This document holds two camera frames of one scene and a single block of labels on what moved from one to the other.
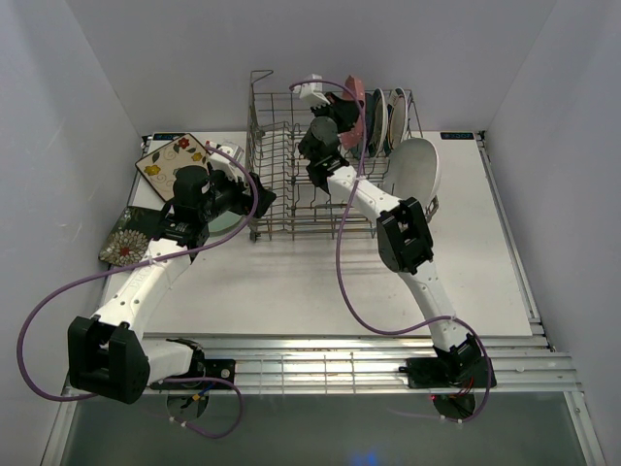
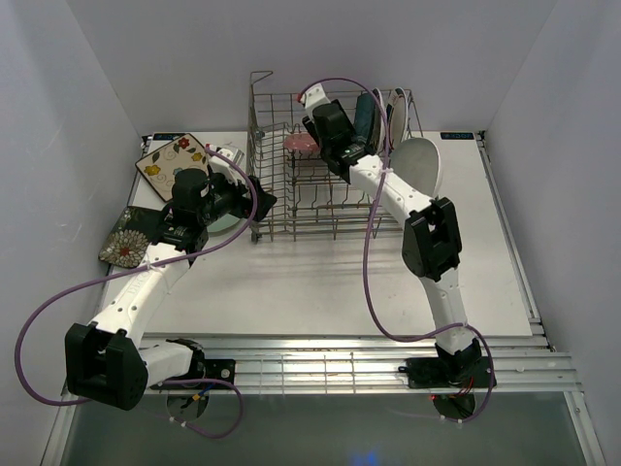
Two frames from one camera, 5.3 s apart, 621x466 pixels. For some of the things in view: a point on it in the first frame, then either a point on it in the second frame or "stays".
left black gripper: (244, 201) stays
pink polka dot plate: (355, 89) → (300, 141)
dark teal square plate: (369, 104) stays
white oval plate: (413, 171) stays
